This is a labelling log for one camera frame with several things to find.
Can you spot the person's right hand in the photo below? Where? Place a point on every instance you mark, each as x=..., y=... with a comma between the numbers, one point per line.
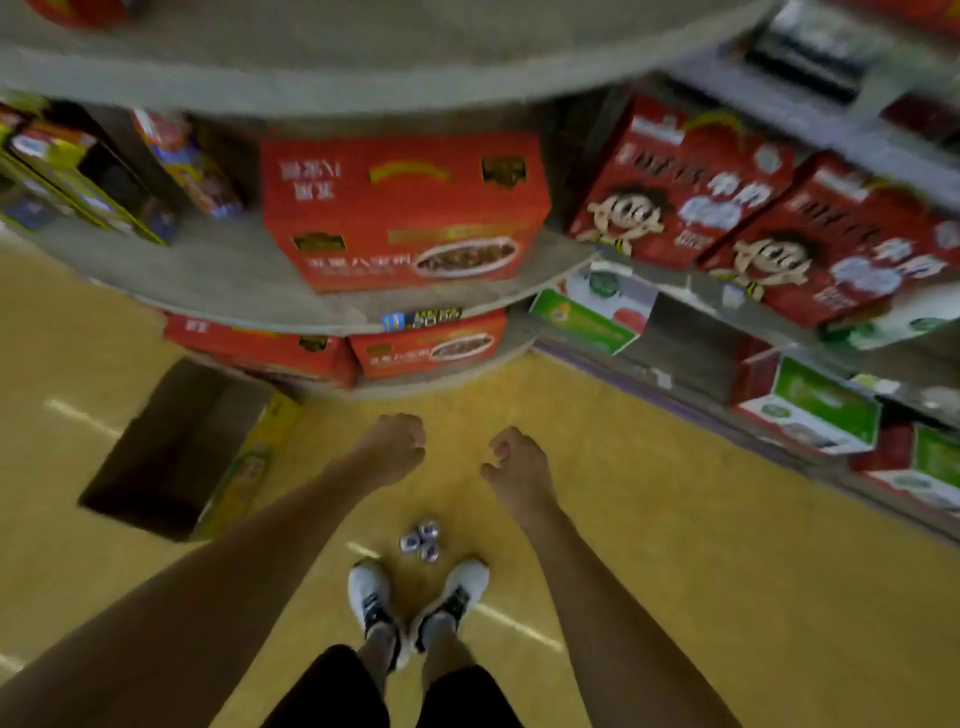
x=525, y=480

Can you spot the person's left hand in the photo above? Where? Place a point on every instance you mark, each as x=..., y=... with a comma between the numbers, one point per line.
x=394, y=450

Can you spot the brown cardboard box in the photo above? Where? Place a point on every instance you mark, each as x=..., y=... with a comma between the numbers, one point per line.
x=172, y=442

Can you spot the person's left forearm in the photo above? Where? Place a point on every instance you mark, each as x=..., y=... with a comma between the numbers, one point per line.
x=187, y=615

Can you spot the person's right forearm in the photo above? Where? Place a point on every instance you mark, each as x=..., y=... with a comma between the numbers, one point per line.
x=622, y=630

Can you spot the person's right white shoe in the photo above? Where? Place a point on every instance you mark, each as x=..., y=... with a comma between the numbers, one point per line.
x=465, y=581

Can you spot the person's white shoe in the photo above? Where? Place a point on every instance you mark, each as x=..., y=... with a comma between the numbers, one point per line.
x=465, y=581
x=367, y=585

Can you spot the person's left white shoe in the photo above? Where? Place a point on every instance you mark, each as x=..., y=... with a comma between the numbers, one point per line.
x=367, y=585

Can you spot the person's right leg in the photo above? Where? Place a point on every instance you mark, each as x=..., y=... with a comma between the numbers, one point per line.
x=446, y=652

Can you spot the person's leg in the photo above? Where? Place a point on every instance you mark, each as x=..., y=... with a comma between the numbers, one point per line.
x=446, y=652
x=379, y=652

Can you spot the person's left leg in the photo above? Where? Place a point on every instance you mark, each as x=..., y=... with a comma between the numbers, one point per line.
x=379, y=652

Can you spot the dark price tag strip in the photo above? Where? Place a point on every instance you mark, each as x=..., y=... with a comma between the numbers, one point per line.
x=420, y=319

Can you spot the small green-top box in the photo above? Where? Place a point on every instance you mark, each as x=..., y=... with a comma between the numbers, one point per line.
x=922, y=465
x=592, y=311
x=810, y=405

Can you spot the small red carton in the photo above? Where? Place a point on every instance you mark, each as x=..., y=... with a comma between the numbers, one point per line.
x=390, y=202

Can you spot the red cartoon face carton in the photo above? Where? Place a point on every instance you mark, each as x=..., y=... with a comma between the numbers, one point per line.
x=675, y=187
x=840, y=247

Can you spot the row of yellow orange cartons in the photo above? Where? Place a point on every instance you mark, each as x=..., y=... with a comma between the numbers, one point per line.
x=90, y=180

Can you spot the white slim bottle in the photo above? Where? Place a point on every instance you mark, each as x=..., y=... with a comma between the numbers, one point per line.
x=900, y=319

